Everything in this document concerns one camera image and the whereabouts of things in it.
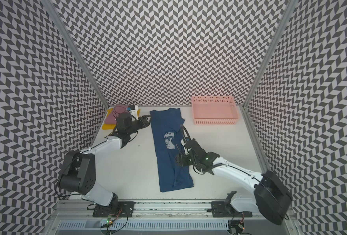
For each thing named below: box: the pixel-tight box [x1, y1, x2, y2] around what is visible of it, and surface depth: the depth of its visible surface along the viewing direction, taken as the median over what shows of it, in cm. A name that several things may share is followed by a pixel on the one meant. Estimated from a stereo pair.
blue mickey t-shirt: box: [149, 107, 194, 193], surface depth 93 cm
